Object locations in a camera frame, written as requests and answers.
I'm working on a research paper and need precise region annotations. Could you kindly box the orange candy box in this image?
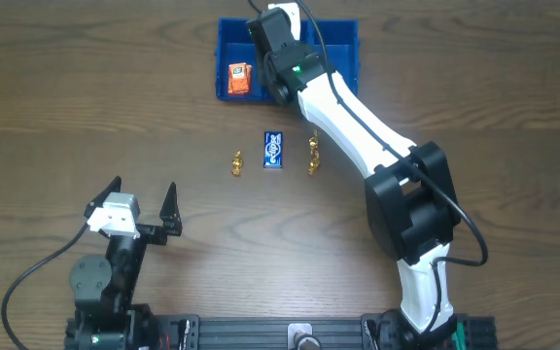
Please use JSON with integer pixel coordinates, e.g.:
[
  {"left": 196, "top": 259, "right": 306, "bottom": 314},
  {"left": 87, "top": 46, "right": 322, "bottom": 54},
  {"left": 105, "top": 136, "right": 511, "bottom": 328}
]
[
  {"left": 228, "top": 61, "right": 254, "bottom": 94},
  {"left": 227, "top": 76, "right": 251, "bottom": 97}
]

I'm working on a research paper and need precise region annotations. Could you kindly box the mounting rail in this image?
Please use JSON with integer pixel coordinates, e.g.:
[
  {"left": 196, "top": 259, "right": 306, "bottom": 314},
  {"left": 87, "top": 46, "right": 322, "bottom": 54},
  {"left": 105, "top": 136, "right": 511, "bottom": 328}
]
[{"left": 64, "top": 312, "right": 499, "bottom": 350}]

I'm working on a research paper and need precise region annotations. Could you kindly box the gold candy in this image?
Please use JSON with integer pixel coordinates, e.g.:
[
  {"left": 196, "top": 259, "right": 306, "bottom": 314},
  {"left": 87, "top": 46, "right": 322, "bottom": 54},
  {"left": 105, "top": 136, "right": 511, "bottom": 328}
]
[
  {"left": 306, "top": 153, "right": 323, "bottom": 178},
  {"left": 230, "top": 149, "right": 245, "bottom": 178},
  {"left": 307, "top": 128, "right": 322, "bottom": 156}
]

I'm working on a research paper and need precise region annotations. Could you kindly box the black cable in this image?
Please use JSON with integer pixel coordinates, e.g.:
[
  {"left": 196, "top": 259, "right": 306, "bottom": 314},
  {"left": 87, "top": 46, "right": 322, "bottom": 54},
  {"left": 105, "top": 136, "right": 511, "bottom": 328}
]
[
  {"left": 246, "top": 0, "right": 490, "bottom": 334},
  {"left": 0, "top": 221, "right": 91, "bottom": 350}
]

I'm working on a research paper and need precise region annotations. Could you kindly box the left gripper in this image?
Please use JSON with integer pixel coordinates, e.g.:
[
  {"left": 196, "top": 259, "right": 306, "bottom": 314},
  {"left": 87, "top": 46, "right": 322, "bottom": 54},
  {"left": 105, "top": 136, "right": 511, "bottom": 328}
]
[{"left": 83, "top": 175, "right": 184, "bottom": 247}]

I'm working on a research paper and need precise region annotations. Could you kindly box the blue tray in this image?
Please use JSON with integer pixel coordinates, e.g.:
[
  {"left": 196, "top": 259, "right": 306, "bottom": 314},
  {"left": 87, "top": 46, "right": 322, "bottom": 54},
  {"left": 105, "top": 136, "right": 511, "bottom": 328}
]
[{"left": 214, "top": 17, "right": 361, "bottom": 104}]

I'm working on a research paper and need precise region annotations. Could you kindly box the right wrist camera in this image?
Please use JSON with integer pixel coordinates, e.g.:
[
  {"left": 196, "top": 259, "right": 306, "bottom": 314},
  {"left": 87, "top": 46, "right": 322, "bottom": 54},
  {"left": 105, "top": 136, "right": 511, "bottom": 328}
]
[{"left": 266, "top": 1, "right": 304, "bottom": 42}]

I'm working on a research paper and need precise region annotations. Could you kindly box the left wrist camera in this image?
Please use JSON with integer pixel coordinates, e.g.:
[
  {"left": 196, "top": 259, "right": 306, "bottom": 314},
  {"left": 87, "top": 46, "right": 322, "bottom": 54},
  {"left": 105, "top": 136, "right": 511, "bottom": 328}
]
[{"left": 86, "top": 192, "right": 142, "bottom": 240}]

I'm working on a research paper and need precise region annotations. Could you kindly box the blue candy pack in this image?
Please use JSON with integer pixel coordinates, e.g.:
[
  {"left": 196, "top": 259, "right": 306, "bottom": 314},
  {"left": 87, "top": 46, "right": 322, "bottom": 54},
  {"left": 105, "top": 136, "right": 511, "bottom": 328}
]
[{"left": 262, "top": 130, "right": 285, "bottom": 170}]

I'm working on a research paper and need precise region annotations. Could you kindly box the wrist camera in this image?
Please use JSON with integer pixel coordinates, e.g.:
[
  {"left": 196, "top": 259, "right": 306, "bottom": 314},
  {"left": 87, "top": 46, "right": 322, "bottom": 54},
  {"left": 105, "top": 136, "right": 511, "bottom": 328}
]
[
  {"left": 86, "top": 192, "right": 142, "bottom": 240},
  {"left": 266, "top": 1, "right": 304, "bottom": 42}
]

